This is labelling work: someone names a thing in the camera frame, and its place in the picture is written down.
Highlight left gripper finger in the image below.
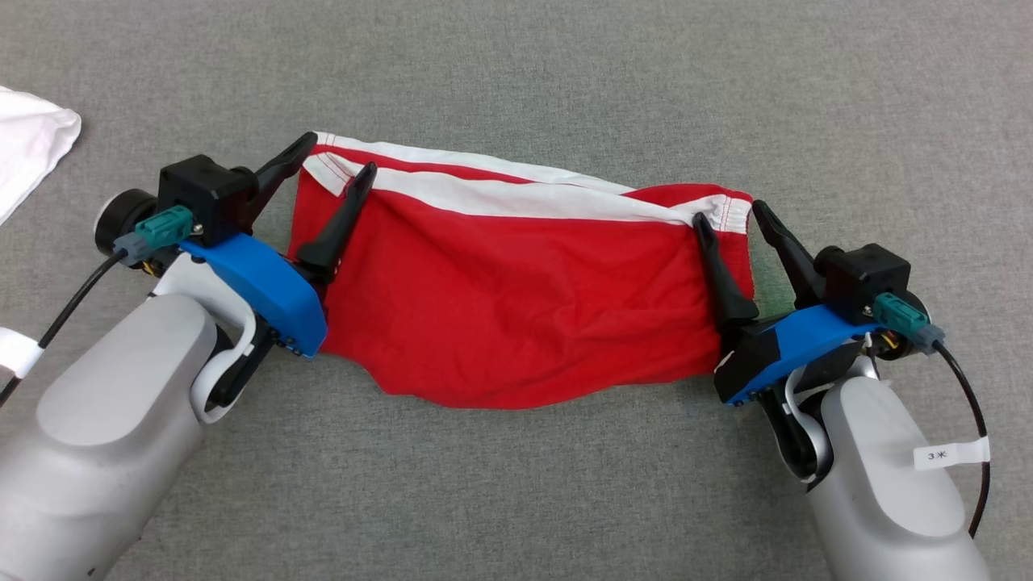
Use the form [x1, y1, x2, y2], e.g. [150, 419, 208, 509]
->
[296, 161, 379, 275]
[242, 132, 319, 228]

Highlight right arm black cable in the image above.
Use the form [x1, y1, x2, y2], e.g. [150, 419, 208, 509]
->
[932, 343, 992, 540]

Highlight left cable white tag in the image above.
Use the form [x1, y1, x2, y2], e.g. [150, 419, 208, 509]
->
[0, 327, 41, 380]

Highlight grey fabric padded platform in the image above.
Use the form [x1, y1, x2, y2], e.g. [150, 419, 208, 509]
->
[0, 0, 1033, 581]

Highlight red shorts with white stripes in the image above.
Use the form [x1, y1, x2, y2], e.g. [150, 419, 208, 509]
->
[288, 132, 756, 410]

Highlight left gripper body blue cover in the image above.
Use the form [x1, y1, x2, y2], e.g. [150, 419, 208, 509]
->
[179, 232, 329, 406]

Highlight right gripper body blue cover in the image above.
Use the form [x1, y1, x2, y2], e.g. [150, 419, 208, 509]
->
[714, 303, 886, 406]

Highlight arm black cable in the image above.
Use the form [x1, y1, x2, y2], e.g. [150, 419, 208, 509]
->
[0, 250, 130, 407]
[932, 343, 992, 540]

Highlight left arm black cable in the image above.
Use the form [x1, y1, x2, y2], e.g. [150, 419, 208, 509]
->
[0, 250, 130, 407]

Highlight right cable white tag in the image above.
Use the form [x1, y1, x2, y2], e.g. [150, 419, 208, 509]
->
[914, 438, 990, 471]

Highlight red shirt with white sleeves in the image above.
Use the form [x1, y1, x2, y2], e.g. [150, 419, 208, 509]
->
[0, 85, 82, 227]

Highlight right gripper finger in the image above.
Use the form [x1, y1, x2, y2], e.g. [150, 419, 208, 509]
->
[751, 199, 827, 308]
[692, 211, 760, 328]

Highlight cable white tag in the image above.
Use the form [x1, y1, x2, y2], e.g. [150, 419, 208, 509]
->
[914, 438, 990, 471]
[0, 327, 41, 380]

